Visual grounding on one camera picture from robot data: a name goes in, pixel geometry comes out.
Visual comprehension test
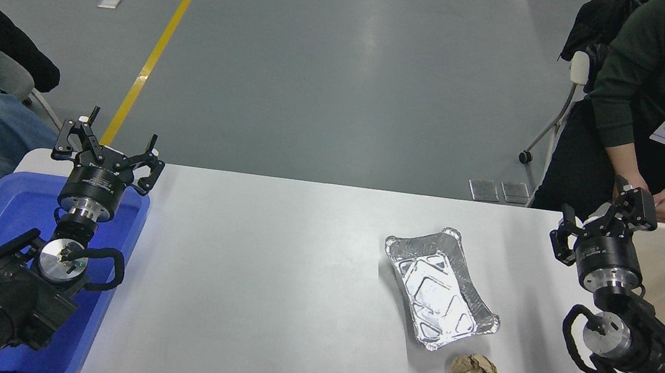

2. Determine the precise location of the square metal floor plate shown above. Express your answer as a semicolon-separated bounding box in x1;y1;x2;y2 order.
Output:
499;180;532;206
466;178;502;204

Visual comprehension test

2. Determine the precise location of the black jacket on white chair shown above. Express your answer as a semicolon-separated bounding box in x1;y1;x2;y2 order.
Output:
554;0;650;99

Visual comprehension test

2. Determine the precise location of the rectangular foil tray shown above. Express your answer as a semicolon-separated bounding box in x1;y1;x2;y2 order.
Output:
371;220;511;360

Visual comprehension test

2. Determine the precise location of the person with lanyard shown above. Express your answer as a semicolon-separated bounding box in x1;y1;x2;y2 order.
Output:
527;0;665;244

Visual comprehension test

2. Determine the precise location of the person's right hand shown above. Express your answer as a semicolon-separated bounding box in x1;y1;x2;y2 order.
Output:
612;169;653;206

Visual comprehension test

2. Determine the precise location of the white chair with casters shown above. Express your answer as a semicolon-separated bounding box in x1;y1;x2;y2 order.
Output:
517;45;592;174

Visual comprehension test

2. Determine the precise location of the blue plastic tray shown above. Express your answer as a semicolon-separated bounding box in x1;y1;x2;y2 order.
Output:
0;167;153;373

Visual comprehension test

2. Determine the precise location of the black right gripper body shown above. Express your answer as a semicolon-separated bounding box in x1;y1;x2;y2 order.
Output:
571;229;648;288

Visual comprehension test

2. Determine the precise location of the black jacket on grey chair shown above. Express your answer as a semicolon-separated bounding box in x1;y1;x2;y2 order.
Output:
0;5;69;95

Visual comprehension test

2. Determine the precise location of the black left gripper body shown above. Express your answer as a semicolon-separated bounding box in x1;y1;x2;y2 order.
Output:
57;142;142;216

